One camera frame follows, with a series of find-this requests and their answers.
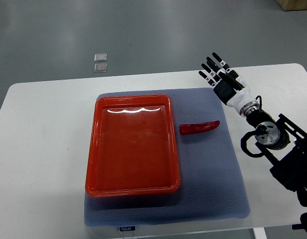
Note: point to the lower floor metal plate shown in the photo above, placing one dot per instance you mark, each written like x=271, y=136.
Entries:
x=100, y=67

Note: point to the black object at edge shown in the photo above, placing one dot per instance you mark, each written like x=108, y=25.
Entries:
x=303, y=223

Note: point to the black mat label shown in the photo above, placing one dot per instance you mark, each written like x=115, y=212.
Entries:
x=127, y=229

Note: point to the white table leg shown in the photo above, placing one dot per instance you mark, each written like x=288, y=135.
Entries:
x=259, y=233

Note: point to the cardboard box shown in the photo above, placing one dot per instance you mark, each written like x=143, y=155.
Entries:
x=293, y=5

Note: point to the upper floor metal plate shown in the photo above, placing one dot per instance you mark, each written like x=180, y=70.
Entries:
x=100, y=57

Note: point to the floor metal plate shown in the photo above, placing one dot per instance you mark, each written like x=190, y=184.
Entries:
x=100, y=57
x=100, y=67

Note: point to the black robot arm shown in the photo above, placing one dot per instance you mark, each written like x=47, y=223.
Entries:
x=268, y=135

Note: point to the red plastic tray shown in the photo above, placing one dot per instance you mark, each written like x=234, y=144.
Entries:
x=133, y=147

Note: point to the blue-grey padded mat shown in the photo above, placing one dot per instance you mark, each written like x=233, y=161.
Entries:
x=211, y=183

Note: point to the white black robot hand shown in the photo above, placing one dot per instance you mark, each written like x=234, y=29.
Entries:
x=228, y=85

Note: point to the red pepper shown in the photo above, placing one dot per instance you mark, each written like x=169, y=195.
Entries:
x=186, y=129

